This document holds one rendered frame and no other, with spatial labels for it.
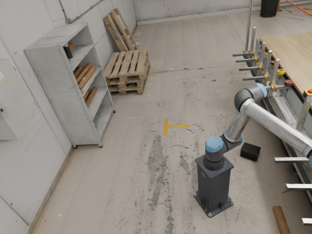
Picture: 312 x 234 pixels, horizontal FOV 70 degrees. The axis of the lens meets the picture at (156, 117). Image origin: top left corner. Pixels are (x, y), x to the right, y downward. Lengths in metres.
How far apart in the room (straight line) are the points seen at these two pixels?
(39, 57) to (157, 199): 2.06
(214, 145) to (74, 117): 1.95
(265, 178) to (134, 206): 1.51
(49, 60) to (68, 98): 0.50
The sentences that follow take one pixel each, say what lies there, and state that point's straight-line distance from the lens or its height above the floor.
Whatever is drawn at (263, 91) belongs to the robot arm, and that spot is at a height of 1.39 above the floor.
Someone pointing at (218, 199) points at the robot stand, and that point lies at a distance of 2.44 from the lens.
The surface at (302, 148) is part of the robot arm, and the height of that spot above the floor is 1.34.
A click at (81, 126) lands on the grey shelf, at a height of 0.42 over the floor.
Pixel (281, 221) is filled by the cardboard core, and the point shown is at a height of 0.08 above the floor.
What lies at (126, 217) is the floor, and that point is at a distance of 2.63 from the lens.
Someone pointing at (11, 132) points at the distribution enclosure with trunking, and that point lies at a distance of 2.32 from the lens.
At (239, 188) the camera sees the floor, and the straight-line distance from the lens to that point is 2.75.
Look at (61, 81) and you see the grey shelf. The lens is 2.91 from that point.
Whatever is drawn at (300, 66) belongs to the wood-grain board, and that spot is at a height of 0.90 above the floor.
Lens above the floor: 2.23
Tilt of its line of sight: 37 degrees down
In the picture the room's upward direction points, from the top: 10 degrees counter-clockwise
